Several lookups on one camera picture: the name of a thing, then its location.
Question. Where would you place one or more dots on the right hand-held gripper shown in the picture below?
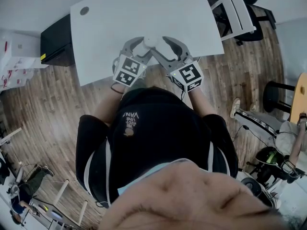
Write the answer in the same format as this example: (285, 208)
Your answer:
(188, 77)

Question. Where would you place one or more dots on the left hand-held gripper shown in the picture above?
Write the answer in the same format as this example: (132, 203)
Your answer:
(129, 71)

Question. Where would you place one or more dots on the person's left forearm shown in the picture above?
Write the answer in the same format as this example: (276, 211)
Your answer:
(105, 104)

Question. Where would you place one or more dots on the person's right forearm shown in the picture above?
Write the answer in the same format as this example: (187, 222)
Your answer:
(201, 102)

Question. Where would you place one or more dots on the black wrist band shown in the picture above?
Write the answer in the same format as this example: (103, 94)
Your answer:
(116, 90)

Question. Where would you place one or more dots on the white slatted chair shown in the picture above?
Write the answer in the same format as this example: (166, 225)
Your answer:
(239, 15)

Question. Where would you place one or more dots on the black printed t-shirt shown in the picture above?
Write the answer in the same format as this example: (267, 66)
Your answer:
(163, 133)

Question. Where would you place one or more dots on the low black cabinet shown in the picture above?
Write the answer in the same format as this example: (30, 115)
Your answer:
(56, 44)

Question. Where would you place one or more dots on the black office chair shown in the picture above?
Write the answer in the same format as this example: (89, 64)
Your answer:
(261, 23)

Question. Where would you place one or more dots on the black round stool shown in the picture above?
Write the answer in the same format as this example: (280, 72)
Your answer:
(271, 95)

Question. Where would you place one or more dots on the white cartons with red labels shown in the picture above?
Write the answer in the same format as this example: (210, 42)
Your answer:
(14, 68)

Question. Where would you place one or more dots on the round wooden table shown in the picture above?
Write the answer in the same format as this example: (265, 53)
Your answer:
(299, 97)

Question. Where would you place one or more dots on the light blue face mask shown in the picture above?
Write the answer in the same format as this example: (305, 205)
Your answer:
(134, 183)

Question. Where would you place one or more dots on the person's face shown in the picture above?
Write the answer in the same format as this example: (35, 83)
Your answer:
(192, 200)

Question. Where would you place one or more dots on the black star chair base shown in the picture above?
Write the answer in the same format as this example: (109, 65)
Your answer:
(263, 172)

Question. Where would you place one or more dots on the white desk with legs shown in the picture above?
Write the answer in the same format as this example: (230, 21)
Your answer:
(60, 193)

